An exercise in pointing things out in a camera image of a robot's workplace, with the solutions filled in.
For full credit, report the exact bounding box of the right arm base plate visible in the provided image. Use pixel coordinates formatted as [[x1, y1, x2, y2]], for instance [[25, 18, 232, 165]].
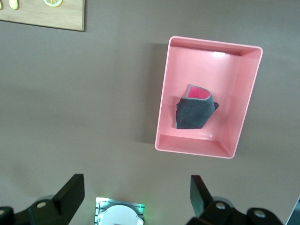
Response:
[[95, 197, 145, 225]]

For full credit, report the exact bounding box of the aluminium frame rail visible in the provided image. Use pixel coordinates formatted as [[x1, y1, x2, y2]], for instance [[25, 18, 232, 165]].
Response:
[[285, 195, 300, 225]]

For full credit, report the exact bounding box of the pink plastic bin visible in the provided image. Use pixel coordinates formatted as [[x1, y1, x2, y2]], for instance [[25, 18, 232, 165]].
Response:
[[154, 35, 263, 159]]

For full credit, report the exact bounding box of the lemon slice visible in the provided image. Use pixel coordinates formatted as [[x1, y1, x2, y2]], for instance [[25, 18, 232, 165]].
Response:
[[43, 0, 64, 8]]

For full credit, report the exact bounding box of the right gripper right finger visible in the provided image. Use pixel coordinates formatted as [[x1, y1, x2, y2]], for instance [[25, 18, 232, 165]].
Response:
[[187, 175, 284, 225]]

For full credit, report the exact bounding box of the wooden cutting board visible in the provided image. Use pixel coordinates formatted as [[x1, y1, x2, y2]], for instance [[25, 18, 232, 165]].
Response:
[[0, 0, 85, 32]]

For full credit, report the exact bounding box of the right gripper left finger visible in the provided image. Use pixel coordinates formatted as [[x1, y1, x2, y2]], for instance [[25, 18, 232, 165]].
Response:
[[0, 173, 85, 225]]

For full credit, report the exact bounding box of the gray cloth pink lining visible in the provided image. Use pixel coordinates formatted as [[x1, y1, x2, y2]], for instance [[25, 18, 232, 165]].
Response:
[[175, 83, 220, 130]]

